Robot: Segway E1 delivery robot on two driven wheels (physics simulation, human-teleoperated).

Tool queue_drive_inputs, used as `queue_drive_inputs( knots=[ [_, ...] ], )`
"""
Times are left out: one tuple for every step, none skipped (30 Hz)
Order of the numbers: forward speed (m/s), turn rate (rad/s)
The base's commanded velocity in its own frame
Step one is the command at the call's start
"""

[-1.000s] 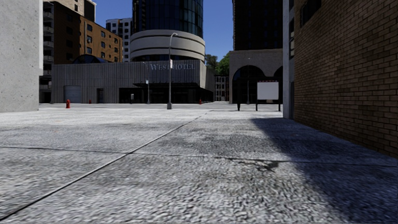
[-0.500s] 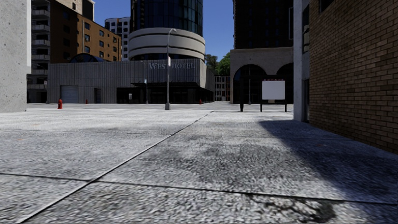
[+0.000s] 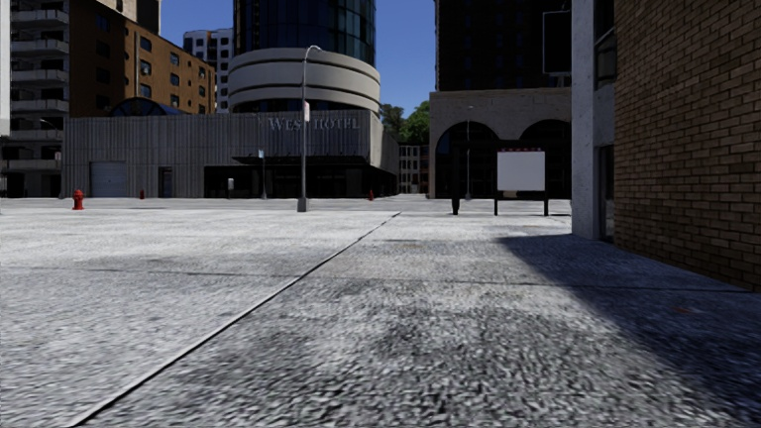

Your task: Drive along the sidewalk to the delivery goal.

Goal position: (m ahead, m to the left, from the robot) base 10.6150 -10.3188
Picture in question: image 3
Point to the trees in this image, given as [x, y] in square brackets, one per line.
[409, 122]

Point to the grey street lamp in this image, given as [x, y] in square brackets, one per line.
[302, 148]
[468, 154]

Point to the black bus shelter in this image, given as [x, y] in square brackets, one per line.
[521, 171]

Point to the glass tower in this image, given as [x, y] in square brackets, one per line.
[303, 12]

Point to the dark brick tower with arches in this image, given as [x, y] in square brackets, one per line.
[499, 35]

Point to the white apartment building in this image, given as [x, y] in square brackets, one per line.
[214, 50]

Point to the pale concrete building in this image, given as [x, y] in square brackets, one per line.
[584, 101]

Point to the brown brick building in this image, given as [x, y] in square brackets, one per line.
[160, 74]

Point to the red brick building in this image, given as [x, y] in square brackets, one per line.
[689, 107]

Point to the grey balcony building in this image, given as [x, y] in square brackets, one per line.
[35, 95]

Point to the short dark post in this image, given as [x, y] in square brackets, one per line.
[455, 205]

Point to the sign on a post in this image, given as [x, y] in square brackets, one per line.
[262, 172]

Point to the white box on a post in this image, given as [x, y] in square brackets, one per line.
[230, 185]

